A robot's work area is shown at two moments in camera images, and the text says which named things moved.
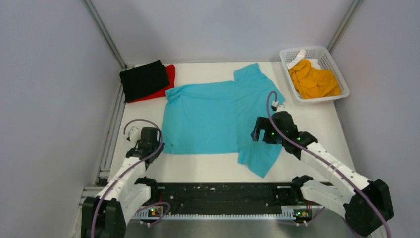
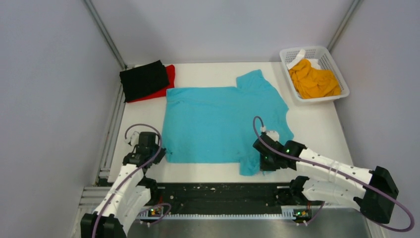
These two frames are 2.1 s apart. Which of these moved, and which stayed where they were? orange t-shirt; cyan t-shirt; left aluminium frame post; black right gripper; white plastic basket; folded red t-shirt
Moved: black right gripper; cyan t-shirt
Stayed: orange t-shirt; left aluminium frame post; folded red t-shirt; white plastic basket
